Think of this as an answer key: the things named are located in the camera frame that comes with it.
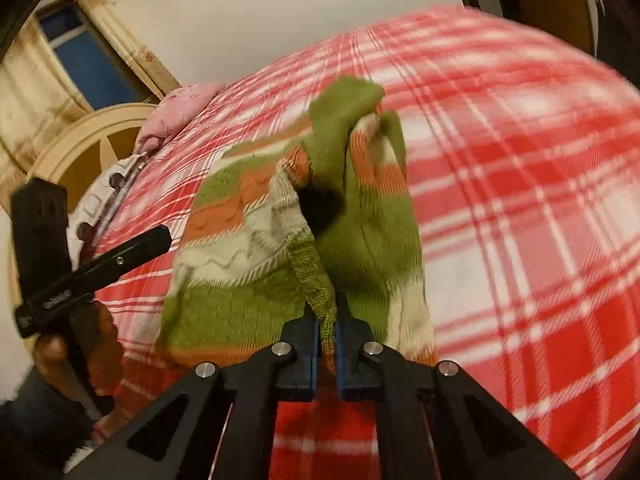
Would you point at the blue window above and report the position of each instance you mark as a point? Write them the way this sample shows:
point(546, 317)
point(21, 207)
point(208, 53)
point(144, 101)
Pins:
point(90, 65)

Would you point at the red plaid blanket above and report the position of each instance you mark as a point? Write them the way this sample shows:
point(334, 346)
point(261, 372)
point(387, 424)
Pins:
point(525, 210)

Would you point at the green striped knit sweater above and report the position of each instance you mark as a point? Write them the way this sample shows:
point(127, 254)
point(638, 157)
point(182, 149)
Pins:
point(370, 240)

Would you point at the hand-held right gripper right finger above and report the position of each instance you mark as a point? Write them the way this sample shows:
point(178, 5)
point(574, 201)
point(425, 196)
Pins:
point(340, 365)

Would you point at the cream wooden headboard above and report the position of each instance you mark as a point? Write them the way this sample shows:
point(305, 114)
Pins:
point(115, 120)

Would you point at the white patterned pillow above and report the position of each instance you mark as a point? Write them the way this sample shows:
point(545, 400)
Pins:
point(107, 185)

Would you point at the pink pillow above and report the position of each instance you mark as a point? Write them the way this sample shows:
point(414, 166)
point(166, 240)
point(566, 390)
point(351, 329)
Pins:
point(170, 110)

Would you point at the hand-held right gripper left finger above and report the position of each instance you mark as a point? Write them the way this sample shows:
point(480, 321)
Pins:
point(315, 360)

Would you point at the beige curtain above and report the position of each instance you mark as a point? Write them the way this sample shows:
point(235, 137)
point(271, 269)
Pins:
point(35, 90)

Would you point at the person's left forearm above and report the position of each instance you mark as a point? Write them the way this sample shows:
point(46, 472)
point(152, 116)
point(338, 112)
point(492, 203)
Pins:
point(35, 420)

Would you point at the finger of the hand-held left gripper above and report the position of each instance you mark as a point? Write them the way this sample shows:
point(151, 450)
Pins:
point(140, 250)

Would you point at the person's left hand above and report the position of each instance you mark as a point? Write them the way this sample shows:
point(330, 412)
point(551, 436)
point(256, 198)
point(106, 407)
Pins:
point(107, 355)

